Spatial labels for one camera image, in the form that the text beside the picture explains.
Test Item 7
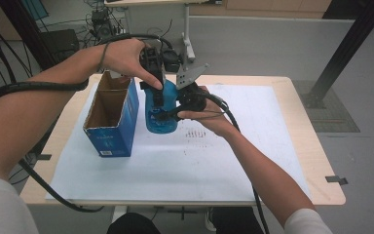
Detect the blue cardboard box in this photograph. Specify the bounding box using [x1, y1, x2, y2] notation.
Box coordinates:
[83, 70, 141, 158]

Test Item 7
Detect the person's leg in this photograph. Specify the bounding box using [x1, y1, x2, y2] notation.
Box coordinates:
[208, 206, 265, 234]
[106, 212, 162, 234]

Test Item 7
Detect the person's left hand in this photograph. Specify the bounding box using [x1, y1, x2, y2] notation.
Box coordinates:
[101, 37, 165, 92]

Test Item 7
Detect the person's left white sleeve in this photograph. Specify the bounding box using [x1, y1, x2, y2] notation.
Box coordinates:
[0, 175, 41, 234]

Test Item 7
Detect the white shoe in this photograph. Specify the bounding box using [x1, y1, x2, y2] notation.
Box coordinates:
[204, 207, 219, 233]

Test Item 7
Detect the person's left leg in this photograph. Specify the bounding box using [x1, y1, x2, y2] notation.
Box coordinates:
[106, 212, 162, 234]

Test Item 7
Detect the wooden cabinet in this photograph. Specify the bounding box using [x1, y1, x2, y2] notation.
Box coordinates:
[189, 0, 334, 20]

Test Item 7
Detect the black box case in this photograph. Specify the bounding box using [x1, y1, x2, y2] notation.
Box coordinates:
[41, 28, 81, 64]

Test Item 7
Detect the person's right leg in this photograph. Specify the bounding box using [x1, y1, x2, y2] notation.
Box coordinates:
[208, 206, 265, 234]

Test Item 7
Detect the black hair tie wristband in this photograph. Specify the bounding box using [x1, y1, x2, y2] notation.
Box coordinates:
[97, 43, 110, 71]

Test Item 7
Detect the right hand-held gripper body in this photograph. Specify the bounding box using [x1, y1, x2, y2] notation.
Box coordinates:
[174, 63, 210, 114]

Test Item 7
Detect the person's right hand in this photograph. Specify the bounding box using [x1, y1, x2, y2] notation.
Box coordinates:
[176, 85, 239, 138]

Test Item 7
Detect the right gripper black corrugated cable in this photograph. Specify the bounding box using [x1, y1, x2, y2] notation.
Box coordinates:
[204, 92, 271, 234]

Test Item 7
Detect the blue plastic bottle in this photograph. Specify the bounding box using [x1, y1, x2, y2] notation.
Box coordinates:
[143, 79, 180, 136]

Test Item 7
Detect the person's right white sleeve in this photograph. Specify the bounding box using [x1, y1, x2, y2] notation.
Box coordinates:
[283, 208, 334, 234]

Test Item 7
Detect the person's white sleeve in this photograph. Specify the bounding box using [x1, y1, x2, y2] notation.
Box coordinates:
[0, 175, 41, 234]
[283, 208, 334, 234]

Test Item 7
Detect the gripper black corrugated cable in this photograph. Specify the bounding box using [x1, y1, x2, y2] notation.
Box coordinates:
[0, 32, 175, 215]
[204, 92, 271, 234]

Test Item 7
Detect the tangle of black floor cables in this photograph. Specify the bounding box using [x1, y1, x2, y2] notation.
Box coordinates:
[0, 0, 176, 186]

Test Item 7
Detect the white desk with legs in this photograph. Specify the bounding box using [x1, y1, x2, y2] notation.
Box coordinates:
[104, 0, 224, 64]

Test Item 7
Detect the black metal stand post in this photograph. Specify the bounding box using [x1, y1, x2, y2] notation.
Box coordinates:
[0, 0, 59, 71]
[299, 0, 374, 110]

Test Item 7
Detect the left gripper black corrugated cable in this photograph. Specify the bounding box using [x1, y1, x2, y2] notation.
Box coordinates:
[0, 32, 175, 215]

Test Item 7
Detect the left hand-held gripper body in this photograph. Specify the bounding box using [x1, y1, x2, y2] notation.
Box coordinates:
[138, 47, 183, 91]

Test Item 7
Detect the teal panel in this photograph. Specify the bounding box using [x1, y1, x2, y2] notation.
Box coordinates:
[19, 0, 50, 21]

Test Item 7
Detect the white foam board mat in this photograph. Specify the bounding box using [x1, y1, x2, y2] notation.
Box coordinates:
[45, 83, 313, 204]

